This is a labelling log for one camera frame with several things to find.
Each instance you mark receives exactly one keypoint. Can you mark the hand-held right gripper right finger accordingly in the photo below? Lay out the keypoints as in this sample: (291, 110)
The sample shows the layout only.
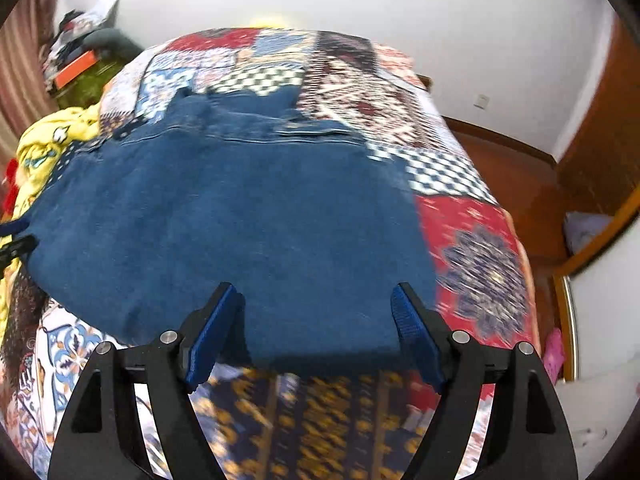
(415, 335)

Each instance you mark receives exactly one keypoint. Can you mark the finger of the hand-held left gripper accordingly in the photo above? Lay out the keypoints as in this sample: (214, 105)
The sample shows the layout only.
(17, 251)
(11, 226)

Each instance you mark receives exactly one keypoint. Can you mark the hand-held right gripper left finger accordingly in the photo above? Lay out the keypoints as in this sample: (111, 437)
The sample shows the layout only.
(210, 340)

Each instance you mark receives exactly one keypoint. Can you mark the blue denim jacket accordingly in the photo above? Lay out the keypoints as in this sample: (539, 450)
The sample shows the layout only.
(225, 220)

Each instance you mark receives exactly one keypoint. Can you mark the navy dotted cloth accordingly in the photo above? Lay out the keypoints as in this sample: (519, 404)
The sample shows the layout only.
(70, 160)

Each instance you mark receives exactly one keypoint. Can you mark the patchwork printed bedsheet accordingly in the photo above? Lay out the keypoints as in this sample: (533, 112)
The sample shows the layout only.
(465, 260)

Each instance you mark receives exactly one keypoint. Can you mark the yellow cartoon blanket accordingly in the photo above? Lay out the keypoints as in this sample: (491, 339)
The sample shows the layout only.
(50, 135)

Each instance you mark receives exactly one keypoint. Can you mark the pink bag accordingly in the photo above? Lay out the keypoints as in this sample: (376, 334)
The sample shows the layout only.
(554, 352)

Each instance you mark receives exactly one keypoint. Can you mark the green patterned cloth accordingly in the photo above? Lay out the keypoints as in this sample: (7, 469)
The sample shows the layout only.
(90, 85)

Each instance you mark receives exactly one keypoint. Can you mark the brown striped curtain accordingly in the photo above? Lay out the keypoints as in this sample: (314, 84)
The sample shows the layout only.
(22, 60)

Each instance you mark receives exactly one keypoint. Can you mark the orange box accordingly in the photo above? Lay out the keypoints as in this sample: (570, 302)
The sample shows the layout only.
(75, 69)

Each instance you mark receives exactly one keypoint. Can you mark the light blue cloth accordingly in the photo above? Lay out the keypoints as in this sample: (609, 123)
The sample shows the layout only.
(587, 230)

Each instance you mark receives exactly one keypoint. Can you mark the grey round cushion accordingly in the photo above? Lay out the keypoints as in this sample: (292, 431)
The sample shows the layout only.
(115, 42)

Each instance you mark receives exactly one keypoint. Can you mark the pile of clutter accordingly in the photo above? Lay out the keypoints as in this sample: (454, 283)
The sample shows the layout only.
(75, 25)

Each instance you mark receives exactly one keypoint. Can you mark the brown wooden door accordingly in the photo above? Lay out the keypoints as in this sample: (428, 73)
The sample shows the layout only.
(600, 125)

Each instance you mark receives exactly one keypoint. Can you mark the white wall socket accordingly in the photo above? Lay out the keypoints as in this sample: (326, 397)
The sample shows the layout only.
(481, 101)

